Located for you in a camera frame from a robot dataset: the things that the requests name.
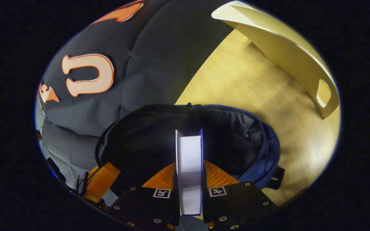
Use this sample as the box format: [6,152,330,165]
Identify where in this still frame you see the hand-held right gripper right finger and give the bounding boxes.
[202,160,278,230]

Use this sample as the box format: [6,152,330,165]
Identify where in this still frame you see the white bookshelf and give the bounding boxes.
[211,1,339,120]

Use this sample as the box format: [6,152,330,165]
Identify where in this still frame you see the blue schoolbag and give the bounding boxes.
[95,103,285,196]

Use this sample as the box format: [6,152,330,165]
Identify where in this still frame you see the blue cover book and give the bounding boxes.
[175,129,204,216]

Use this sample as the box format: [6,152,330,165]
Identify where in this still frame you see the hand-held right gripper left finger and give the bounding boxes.
[110,162,181,230]

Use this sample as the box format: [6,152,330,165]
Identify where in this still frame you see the black backdrop cloth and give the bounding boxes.
[36,0,237,193]

